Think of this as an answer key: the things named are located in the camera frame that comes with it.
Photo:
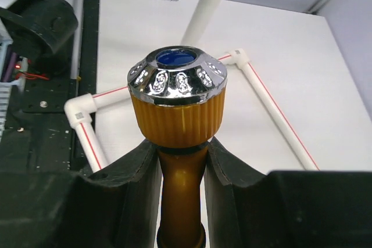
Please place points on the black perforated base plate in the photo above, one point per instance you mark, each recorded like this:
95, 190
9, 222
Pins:
37, 135

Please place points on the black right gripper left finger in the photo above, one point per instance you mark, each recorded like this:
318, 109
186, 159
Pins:
114, 207

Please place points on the white PVC pipe frame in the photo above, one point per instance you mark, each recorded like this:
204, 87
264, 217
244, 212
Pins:
78, 110

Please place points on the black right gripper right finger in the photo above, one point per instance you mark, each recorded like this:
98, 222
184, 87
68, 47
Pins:
284, 208

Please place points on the yellow water faucet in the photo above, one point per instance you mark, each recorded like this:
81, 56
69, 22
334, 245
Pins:
178, 95

